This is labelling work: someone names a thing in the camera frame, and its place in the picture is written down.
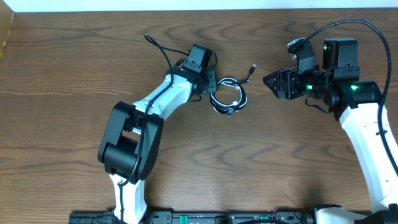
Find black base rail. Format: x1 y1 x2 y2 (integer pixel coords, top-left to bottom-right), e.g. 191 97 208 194
68 208 316 224

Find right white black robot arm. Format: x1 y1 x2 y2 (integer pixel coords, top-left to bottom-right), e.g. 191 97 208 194
263 38 397 223

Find white USB cable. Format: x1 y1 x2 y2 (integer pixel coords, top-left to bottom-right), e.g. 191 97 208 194
210 77 248 113

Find cardboard box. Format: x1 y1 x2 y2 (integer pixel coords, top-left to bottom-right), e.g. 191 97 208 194
0 0 14 57

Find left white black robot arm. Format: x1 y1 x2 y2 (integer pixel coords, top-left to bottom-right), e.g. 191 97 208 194
98 44 218 223

